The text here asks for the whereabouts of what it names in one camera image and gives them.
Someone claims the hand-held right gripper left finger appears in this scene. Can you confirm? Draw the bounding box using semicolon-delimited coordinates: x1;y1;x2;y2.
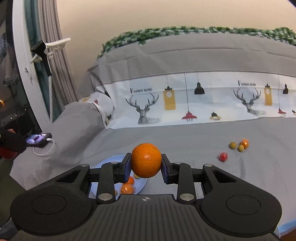
46;153;132;204

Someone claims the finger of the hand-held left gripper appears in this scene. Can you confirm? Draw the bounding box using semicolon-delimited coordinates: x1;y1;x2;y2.
0;128;27;154

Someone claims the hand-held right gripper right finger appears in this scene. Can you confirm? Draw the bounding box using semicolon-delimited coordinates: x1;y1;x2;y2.
161;153;250;202

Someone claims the blue plate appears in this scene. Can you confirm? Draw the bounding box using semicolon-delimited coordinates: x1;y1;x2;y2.
89;155;148;200

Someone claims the black smartphone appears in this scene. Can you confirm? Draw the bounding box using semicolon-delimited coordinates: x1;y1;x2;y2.
25;133;52;148

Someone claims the grey bed sheet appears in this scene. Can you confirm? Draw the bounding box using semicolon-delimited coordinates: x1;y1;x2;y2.
10;101;296;232

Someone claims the deer print duvet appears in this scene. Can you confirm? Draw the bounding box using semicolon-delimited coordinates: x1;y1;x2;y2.
87;31;296;130

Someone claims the grey curtain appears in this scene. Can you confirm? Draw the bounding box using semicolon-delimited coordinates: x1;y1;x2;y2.
38;0;78;123

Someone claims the white plastic clamp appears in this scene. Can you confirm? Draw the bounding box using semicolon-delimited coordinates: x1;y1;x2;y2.
30;37;71;63

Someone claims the teal curtain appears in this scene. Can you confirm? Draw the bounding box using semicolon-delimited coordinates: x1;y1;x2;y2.
24;0;51;118

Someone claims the green checked blanket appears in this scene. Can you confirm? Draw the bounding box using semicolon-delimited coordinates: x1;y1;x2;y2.
97;26;296;59

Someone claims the white charging cable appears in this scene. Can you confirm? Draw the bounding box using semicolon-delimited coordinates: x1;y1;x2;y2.
33;138;55;157

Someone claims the pole with black handle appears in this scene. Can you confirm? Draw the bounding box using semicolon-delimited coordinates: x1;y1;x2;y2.
30;40;55;123

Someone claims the white window frame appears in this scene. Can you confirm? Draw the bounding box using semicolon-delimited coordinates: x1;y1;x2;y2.
13;0;51;126

